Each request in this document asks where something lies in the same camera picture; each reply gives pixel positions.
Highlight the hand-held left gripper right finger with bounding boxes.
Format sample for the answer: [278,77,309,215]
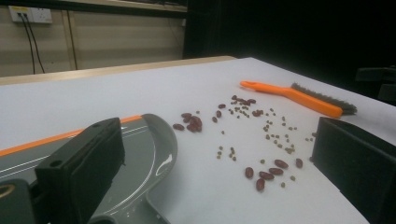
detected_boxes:
[310,116,396,224]

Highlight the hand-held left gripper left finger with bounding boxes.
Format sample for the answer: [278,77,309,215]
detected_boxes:
[35,117,126,224]

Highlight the grey dustpan with orange edge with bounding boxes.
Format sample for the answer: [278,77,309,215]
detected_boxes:
[0,113,178,224]

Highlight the small green beans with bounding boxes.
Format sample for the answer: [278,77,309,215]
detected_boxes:
[216,105,317,189]

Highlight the orange hand brush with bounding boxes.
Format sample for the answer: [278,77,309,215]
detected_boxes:
[239,80,359,119]

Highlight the red kidney beans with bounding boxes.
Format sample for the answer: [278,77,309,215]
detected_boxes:
[172,94,304,192]

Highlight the black metal stand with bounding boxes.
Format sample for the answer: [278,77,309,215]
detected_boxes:
[354,65,396,105]

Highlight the wooden table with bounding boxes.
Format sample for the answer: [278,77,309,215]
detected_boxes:
[0,55,237,87]

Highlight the white table board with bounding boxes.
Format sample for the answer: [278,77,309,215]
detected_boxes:
[0,56,396,224]

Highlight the black curtain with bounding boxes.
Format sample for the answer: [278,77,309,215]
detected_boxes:
[183,0,396,106]

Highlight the black horizontal bar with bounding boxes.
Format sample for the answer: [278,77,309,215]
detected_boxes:
[0,0,189,18]

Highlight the black wall cable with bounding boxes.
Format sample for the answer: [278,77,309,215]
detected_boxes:
[23,13,47,75]
[18,12,36,75]

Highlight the white wall socket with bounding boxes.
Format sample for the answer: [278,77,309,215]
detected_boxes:
[7,5,53,24]

